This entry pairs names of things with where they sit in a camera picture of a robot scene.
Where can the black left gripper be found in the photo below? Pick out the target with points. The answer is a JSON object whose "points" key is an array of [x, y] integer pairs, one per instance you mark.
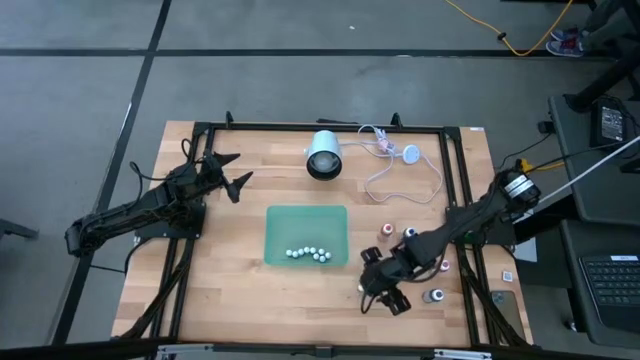
{"points": [[197, 177]]}

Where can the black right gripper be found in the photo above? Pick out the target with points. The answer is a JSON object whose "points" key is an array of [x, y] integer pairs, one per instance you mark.
{"points": [[385, 275]]}

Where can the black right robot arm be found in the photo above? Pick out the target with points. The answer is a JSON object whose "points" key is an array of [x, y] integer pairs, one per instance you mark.
{"points": [[465, 222]]}

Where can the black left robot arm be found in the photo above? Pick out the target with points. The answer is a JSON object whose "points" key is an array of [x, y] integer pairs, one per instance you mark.
{"points": [[120, 212]]}

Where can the tall red food coloring bottle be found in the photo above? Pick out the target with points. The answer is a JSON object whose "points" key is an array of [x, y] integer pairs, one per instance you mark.
{"points": [[387, 230]]}

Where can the tall black food coloring bottle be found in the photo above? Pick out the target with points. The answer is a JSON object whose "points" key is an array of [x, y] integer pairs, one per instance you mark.
{"points": [[435, 295]]}

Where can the tall blue food coloring bottle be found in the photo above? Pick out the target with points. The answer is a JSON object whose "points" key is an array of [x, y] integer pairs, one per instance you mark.
{"points": [[410, 232]]}

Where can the tall pink food coloring bottle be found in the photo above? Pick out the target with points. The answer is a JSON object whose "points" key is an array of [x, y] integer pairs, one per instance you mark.
{"points": [[444, 265]]}

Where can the black table clamp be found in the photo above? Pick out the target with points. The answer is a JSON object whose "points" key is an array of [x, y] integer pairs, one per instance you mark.
{"points": [[396, 119], [229, 118]]}

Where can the green translucent plastic bin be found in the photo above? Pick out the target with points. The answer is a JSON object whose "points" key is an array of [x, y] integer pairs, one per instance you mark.
{"points": [[305, 227]]}

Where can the small white code tag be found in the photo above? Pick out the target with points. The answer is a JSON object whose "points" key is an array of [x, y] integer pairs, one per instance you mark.
{"points": [[507, 276]]}

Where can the dark smartphone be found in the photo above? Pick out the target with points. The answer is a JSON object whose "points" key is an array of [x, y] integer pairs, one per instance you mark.
{"points": [[507, 312]]}

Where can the yellow power plug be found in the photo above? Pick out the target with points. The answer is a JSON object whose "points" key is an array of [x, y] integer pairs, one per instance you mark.
{"points": [[525, 165]]}

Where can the dark grey desk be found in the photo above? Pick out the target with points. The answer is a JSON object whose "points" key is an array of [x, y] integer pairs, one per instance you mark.
{"points": [[575, 300]]}

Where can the grey chair leg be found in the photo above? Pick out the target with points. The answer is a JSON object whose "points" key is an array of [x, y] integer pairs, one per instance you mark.
{"points": [[17, 230]]}

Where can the black keyboard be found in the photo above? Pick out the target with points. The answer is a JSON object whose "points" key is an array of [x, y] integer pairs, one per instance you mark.
{"points": [[615, 290]]}

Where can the black metal crossbar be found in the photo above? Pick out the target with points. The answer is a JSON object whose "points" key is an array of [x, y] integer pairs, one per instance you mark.
{"points": [[75, 350]]}

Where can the black power adapter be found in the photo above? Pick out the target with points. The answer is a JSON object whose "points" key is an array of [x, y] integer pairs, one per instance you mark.
{"points": [[611, 122]]}

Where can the person's shoe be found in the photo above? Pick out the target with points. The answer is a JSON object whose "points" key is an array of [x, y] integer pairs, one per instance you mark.
{"points": [[566, 34], [564, 48]]}

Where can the person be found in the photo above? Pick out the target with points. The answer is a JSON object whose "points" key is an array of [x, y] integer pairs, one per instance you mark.
{"points": [[605, 25]]}

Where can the black aluminium table frame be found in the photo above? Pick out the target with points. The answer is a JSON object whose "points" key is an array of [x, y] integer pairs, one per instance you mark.
{"points": [[275, 129]]}

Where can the silver bracket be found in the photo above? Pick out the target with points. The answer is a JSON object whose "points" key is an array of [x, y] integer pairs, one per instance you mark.
{"points": [[462, 354], [185, 351]]}

